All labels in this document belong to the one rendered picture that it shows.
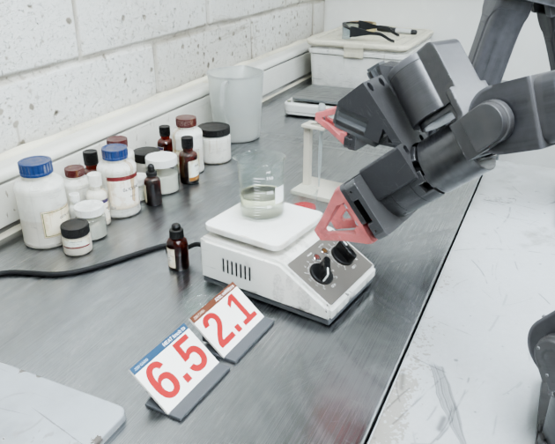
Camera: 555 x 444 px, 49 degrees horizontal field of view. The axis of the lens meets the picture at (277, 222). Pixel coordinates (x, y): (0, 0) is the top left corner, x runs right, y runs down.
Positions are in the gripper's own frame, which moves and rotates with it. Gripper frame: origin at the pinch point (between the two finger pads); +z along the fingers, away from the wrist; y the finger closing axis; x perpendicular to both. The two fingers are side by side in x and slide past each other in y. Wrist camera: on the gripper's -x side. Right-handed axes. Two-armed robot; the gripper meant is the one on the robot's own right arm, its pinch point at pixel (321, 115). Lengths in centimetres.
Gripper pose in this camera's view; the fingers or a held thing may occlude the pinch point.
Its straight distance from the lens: 107.7
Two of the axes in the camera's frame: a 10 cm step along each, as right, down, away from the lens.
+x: -0.2, 9.0, 4.3
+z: -8.4, -2.5, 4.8
